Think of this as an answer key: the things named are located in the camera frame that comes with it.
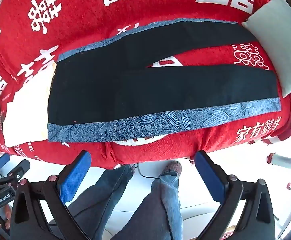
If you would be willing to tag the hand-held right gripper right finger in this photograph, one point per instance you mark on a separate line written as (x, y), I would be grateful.
(210, 177)

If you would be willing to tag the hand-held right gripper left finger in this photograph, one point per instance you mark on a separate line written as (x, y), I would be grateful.
(75, 177)

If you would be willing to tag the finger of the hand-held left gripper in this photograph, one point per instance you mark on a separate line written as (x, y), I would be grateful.
(1, 161)
(20, 168)

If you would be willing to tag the black pants with blue trim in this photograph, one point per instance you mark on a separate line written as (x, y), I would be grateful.
(160, 87)

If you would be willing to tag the person's left leg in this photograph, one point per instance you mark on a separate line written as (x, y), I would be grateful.
(105, 195)

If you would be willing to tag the person's leg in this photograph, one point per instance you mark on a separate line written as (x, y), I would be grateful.
(105, 195)
(158, 210)

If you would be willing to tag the pink knitted slipper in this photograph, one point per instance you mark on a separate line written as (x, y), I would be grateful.
(173, 167)

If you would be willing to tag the cream folded cloth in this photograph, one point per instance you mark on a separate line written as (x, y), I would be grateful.
(28, 110)

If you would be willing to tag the person's right leg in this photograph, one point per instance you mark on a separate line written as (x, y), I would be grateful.
(158, 210)

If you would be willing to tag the red printed blanket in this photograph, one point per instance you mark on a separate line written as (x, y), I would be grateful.
(110, 10)

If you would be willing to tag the white furniture frame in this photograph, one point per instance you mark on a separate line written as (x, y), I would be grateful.
(289, 163)

